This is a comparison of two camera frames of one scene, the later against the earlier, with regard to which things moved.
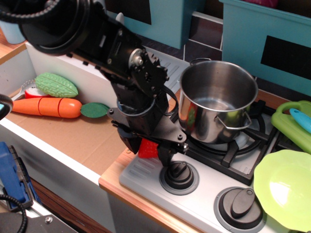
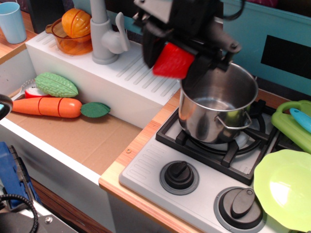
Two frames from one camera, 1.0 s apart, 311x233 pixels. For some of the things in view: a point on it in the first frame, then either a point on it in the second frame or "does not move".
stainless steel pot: x=214 y=96 does not move
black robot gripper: x=148 y=118 → x=193 y=24
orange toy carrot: x=59 y=108 does not move
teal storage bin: x=275 y=44 does not move
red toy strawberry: x=147 y=149 → x=174 y=62
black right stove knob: x=237 y=209 does not move
